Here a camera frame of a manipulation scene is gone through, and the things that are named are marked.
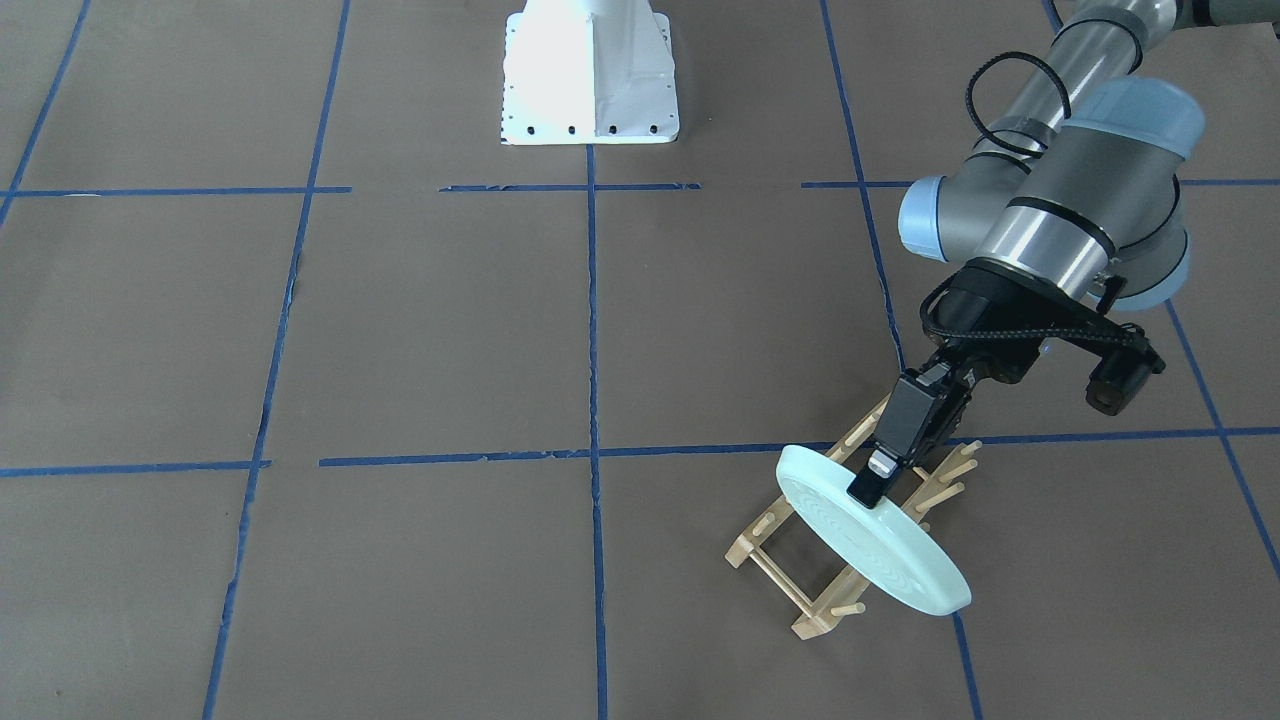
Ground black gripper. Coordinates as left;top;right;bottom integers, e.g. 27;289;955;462
847;259;1051;507

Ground light green ceramic plate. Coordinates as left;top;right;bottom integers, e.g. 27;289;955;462
774;445;973;616

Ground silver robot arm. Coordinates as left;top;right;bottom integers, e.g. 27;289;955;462
847;1;1277;509

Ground wooden dish rack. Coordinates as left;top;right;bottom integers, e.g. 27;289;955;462
724;400;983;641

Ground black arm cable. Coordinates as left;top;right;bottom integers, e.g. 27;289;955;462
918;53;1140;348

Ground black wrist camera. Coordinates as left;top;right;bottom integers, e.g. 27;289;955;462
1051;306;1167;416

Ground white pedestal column base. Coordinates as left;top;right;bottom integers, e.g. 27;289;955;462
500;1;681;146

